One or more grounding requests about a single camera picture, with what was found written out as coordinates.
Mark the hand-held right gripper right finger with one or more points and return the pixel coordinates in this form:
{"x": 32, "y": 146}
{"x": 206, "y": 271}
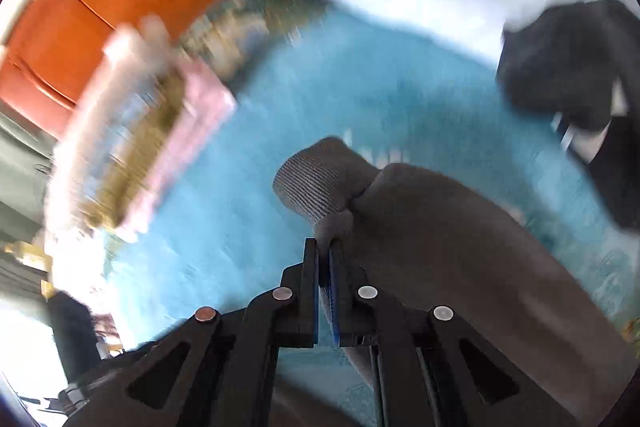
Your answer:
{"x": 334, "y": 307}

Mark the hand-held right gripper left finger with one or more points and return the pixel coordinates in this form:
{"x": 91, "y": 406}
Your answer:
{"x": 314, "y": 297}

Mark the grey pants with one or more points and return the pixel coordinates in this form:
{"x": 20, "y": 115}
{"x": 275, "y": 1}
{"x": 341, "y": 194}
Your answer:
{"x": 425, "y": 217}

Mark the blue floral blanket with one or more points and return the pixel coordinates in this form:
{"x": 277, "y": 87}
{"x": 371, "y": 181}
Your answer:
{"x": 375, "y": 82}

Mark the pink striped cloth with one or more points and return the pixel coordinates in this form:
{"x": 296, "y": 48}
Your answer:
{"x": 150, "y": 142}

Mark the black garment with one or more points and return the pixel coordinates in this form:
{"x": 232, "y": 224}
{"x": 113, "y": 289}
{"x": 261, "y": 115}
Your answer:
{"x": 555, "y": 62}

